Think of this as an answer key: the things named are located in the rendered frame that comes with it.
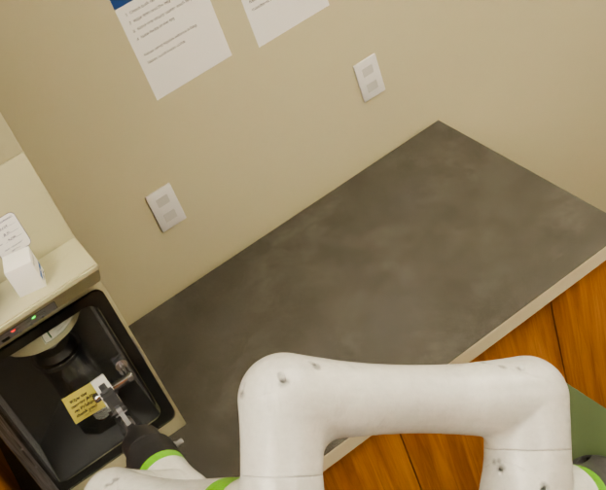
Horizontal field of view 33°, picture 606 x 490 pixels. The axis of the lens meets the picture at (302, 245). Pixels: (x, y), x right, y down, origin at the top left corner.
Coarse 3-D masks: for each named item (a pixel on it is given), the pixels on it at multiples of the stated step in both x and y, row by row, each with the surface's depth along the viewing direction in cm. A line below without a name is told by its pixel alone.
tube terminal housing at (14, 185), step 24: (0, 168) 174; (24, 168) 176; (0, 192) 176; (24, 192) 178; (48, 192) 181; (0, 216) 177; (24, 216) 180; (48, 216) 182; (48, 240) 185; (0, 264) 182; (96, 288) 195; (168, 432) 221; (120, 456) 217
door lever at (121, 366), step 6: (120, 366) 203; (126, 366) 205; (126, 372) 201; (120, 378) 200; (126, 378) 200; (132, 378) 200; (114, 384) 200; (120, 384) 200; (96, 396) 199; (96, 402) 199
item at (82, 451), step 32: (64, 320) 192; (96, 320) 196; (0, 352) 188; (32, 352) 192; (64, 352) 196; (96, 352) 200; (128, 352) 204; (0, 384) 191; (32, 384) 195; (64, 384) 199; (128, 384) 208; (32, 416) 199; (64, 416) 203; (96, 416) 207; (160, 416) 216; (32, 448) 202; (64, 448) 206; (96, 448) 211; (64, 480) 210
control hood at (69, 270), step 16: (48, 256) 185; (64, 256) 183; (80, 256) 182; (48, 272) 181; (64, 272) 180; (80, 272) 178; (96, 272) 181; (0, 288) 182; (48, 288) 178; (64, 288) 177; (80, 288) 185; (0, 304) 178; (16, 304) 177; (32, 304) 176; (48, 304) 180; (0, 320) 175; (16, 320) 175
